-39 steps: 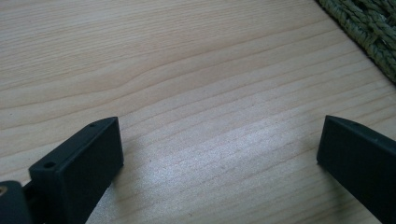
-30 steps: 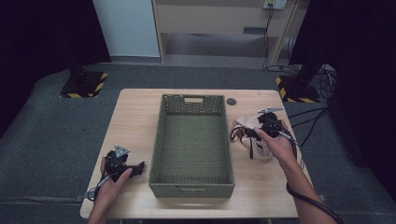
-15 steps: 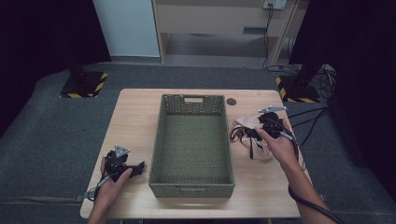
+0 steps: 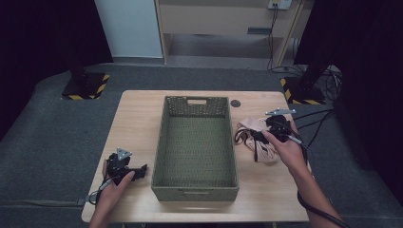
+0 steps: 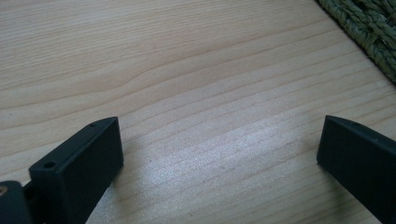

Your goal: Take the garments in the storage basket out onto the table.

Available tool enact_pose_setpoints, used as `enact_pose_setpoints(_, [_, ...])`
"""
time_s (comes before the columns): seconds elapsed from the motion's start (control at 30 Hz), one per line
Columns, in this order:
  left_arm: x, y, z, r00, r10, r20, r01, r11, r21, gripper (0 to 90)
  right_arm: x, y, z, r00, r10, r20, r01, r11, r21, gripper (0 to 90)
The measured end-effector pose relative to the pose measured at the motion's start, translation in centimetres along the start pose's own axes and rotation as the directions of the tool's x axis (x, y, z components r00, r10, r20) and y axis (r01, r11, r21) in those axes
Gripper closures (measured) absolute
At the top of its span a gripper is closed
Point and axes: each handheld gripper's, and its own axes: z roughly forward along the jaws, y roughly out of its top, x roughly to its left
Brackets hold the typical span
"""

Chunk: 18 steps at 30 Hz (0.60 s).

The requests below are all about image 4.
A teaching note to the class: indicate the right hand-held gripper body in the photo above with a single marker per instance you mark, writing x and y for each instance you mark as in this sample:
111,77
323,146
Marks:
278,125

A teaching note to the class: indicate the dark round table grommet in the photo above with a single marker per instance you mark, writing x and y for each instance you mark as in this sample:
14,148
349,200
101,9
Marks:
235,103

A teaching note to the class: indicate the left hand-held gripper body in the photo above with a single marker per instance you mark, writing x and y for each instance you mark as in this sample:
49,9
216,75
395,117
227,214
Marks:
118,163

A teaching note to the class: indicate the black curtain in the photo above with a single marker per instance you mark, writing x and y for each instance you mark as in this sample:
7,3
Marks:
41,47
370,79

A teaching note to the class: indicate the green woven basket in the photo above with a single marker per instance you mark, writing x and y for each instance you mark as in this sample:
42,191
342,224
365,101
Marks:
196,142

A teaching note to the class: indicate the black stand with striped base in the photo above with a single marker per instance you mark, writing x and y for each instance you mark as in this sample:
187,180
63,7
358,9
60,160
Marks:
85,87
302,91

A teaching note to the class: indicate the white panel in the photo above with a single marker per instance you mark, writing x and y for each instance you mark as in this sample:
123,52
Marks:
130,28

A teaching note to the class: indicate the person's right hand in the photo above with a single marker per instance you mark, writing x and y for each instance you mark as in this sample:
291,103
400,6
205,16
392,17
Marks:
290,152

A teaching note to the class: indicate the white power outlet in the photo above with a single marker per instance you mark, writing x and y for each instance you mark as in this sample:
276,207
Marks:
279,3

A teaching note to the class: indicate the person's left hand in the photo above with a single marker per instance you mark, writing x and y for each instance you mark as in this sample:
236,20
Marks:
111,193

